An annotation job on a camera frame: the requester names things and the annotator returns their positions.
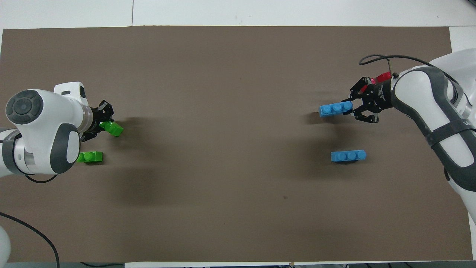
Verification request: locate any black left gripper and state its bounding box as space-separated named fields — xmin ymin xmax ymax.
xmin=80 ymin=99 xmax=114 ymax=143

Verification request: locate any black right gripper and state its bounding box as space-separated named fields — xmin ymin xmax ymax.
xmin=350 ymin=77 xmax=395 ymax=124

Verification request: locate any green two-stud block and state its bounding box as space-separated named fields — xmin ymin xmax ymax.
xmin=77 ymin=151 xmax=104 ymax=165
xmin=99 ymin=120 xmax=124 ymax=137

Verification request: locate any blue three-stud block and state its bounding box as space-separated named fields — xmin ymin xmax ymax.
xmin=319 ymin=101 xmax=353 ymax=118
xmin=331 ymin=149 xmax=367 ymax=163

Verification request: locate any brown table mat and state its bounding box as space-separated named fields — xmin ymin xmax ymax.
xmin=0 ymin=25 xmax=453 ymax=263

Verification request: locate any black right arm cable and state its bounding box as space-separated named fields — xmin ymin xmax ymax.
xmin=358 ymin=54 xmax=462 ymax=85

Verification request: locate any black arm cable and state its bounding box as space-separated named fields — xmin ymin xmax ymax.
xmin=358 ymin=54 xmax=462 ymax=85
xmin=0 ymin=172 xmax=61 ymax=268

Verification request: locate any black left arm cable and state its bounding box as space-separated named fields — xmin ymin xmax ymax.
xmin=0 ymin=172 xmax=61 ymax=268

